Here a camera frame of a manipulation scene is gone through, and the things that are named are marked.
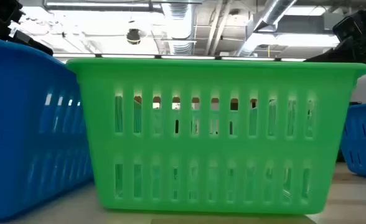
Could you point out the black ceiling dome camera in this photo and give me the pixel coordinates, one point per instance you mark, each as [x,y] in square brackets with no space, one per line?
[134,36]

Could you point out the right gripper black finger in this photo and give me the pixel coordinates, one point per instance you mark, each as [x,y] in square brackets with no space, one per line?
[341,54]

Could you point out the green slotted plastic basket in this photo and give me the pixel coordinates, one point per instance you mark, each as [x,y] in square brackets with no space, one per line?
[201,77]

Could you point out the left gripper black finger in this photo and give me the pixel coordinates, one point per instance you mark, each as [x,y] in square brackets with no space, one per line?
[30,40]

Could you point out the silver slanted ventilation duct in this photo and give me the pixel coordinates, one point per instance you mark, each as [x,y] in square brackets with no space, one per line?
[273,12]

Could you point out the silver spiral ventilation duct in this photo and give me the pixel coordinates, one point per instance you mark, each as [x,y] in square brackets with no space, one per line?
[180,28]

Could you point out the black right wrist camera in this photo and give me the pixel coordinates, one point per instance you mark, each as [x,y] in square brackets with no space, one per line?
[345,28]

